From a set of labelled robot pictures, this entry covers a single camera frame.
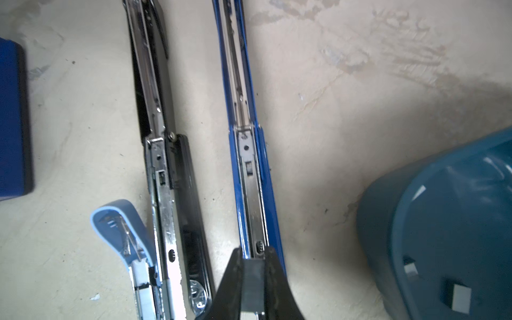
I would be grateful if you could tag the teal plastic tray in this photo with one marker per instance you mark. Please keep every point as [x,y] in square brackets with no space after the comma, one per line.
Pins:
[450,214]

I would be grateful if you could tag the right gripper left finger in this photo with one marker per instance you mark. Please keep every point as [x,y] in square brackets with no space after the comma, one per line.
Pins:
[226,305]

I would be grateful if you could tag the grey staple strip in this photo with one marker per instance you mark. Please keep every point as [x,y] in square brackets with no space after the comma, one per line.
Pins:
[461,299]
[252,291]
[410,269]

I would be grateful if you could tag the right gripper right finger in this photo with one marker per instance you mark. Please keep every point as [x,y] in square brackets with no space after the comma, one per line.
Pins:
[279,302]

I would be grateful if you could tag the blue and black stapler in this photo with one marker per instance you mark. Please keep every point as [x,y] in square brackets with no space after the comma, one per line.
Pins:
[255,203]

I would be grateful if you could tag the blue tape dispenser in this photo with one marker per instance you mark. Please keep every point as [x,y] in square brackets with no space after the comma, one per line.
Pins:
[16,150]

